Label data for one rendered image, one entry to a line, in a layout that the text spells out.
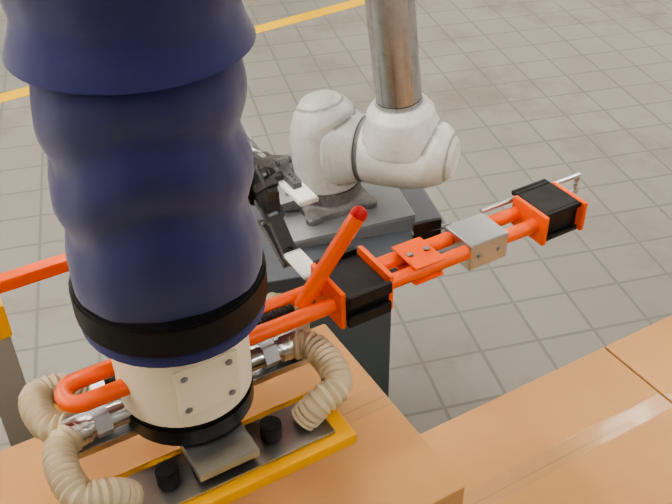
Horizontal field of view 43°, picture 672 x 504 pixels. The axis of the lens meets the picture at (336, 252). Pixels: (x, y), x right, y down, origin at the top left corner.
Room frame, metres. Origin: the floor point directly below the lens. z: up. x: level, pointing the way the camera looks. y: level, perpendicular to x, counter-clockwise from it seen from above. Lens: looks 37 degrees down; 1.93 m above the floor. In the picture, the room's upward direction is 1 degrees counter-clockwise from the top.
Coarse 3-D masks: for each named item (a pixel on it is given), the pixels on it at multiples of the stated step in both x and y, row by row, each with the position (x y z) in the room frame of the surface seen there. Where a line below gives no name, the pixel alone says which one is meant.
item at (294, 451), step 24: (288, 408) 0.79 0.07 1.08; (264, 432) 0.73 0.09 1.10; (288, 432) 0.74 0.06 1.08; (312, 432) 0.74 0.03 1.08; (336, 432) 0.75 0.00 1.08; (168, 456) 0.71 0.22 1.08; (264, 456) 0.71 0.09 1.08; (288, 456) 0.71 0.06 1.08; (312, 456) 0.71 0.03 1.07; (144, 480) 0.67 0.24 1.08; (168, 480) 0.65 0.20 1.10; (192, 480) 0.67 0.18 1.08; (216, 480) 0.67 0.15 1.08; (240, 480) 0.67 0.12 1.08; (264, 480) 0.68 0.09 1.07
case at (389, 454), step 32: (288, 384) 0.96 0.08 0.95; (352, 416) 0.89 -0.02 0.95; (384, 416) 0.89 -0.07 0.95; (32, 448) 0.84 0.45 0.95; (128, 448) 0.84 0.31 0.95; (160, 448) 0.84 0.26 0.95; (352, 448) 0.83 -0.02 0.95; (384, 448) 0.83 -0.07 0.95; (416, 448) 0.83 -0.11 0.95; (0, 480) 0.78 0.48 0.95; (32, 480) 0.78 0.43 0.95; (288, 480) 0.77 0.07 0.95; (320, 480) 0.77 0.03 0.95; (352, 480) 0.77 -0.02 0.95; (384, 480) 0.77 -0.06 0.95; (416, 480) 0.77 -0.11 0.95; (448, 480) 0.77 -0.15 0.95
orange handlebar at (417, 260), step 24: (504, 216) 1.06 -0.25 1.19; (432, 240) 1.00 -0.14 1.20; (48, 264) 0.96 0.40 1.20; (384, 264) 0.95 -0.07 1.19; (408, 264) 0.97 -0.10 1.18; (432, 264) 0.94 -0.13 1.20; (0, 288) 0.92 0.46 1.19; (264, 312) 0.85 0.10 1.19; (312, 312) 0.85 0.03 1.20; (264, 336) 0.81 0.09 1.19; (72, 384) 0.73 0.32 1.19; (120, 384) 0.72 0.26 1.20; (72, 408) 0.69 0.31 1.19
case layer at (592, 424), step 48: (528, 384) 1.35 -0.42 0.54; (576, 384) 1.34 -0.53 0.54; (624, 384) 1.34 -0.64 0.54; (432, 432) 1.21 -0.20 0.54; (480, 432) 1.21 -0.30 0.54; (528, 432) 1.21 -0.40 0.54; (576, 432) 1.20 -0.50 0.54; (624, 432) 1.20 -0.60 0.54; (480, 480) 1.09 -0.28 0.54; (528, 480) 1.08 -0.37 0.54; (576, 480) 1.08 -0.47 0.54; (624, 480) 1.08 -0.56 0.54
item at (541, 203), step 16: (528, 192) 1.10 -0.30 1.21; (544, 192) 1.10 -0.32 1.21; (560, 192) 1.10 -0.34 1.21; (528, 208) 1.06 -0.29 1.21; (544, 208) 1.06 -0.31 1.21; (560, 208) 1.06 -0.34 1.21; (576, 208) 1.08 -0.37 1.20; (544, 224) 1.03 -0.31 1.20; (560, 224) 1.06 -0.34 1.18; (576, 224) 1.07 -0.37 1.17; (544, 240) 1.03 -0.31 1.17
